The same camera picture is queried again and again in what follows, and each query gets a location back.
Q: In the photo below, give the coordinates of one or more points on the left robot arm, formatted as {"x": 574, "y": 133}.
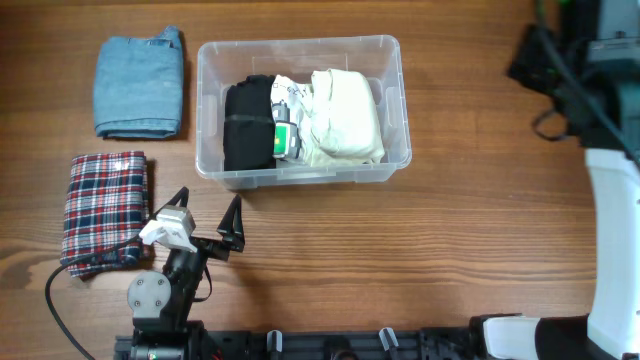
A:
{"x": 162, "y": 300}

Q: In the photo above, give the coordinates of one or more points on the clear plastic storage bin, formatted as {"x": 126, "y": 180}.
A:
{"x": 225, "y": 63}

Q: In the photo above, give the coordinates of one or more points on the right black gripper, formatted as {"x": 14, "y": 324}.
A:
{"x": 531, "y": 56}

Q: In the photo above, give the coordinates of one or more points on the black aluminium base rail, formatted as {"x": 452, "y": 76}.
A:
{"x": 423, "y": 344}

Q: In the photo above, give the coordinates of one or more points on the white printed t-shirt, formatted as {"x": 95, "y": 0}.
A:
{"x": 292, "y": 111}

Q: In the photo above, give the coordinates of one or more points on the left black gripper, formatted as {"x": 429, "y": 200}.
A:
{"x": 231, "y": 228}

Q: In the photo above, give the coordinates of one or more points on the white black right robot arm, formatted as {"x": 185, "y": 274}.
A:
{"x": 589, "y": 69}

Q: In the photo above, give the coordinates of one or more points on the cream cloth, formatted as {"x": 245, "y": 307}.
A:
{"x": 343, "y": 128}

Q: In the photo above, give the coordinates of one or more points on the black cloth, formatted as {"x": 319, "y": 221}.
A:
{"x": 249, "y": 128}

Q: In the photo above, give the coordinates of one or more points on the folded red plaid cloth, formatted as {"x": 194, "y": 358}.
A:
{"x": 106, "y": 205}

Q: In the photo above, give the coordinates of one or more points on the folded blue denim cloth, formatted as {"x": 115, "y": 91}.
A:
{"x": 138, "y": 86}

